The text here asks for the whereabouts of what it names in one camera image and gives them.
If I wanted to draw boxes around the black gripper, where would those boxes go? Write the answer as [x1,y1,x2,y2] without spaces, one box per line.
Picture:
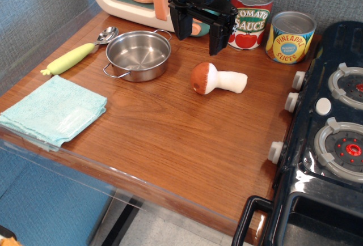
[169,0,237,56]

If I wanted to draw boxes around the light blue cloth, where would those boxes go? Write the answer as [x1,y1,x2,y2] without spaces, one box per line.
[1,75,107,151]

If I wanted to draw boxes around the plush brown white mushroom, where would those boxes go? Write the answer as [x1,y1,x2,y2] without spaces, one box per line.
[190,62,248,95]

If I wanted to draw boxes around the tomato sauce can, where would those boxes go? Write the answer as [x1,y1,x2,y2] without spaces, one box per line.
[229,0,274,50]

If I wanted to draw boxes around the pineapple slices can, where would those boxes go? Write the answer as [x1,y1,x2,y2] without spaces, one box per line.
[265,11,316,64]

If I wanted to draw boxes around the black toy stove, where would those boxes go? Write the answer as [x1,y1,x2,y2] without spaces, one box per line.
[233,21,362,245]

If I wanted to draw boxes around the orange object bottom left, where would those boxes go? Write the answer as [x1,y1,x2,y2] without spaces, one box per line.
[0,226,22,246]

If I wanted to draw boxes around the steel pot with handles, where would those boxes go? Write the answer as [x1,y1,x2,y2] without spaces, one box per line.
[103,29,172,82]

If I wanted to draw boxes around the spoon with green handle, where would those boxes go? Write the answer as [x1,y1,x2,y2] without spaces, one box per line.
[40,27,119,75]

